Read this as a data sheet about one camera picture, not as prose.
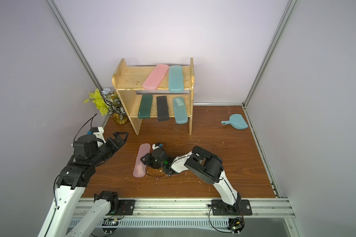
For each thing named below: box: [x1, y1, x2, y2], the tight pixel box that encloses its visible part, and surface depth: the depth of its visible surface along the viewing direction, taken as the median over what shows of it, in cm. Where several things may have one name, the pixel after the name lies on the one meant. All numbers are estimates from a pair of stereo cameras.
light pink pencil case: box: [133, 142, 151, 178], surface depth 88 cm
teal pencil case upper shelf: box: [168, 65, 184, 94], surface depth 74 cm
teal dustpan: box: [221, 113, 249, 130], surface depth 112 cm
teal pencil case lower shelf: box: [173, 96, 189, 124], surface depth 89 cm
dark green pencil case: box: [137, 94, 153, 119], surface depth 92 cm
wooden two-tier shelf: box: [111, 57, 195, 136], surface depth 79 cm
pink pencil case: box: [142, 64, 170, 91], surface depth 75 cm
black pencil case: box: [156, 95, 170, 122], surface depth 91 cm
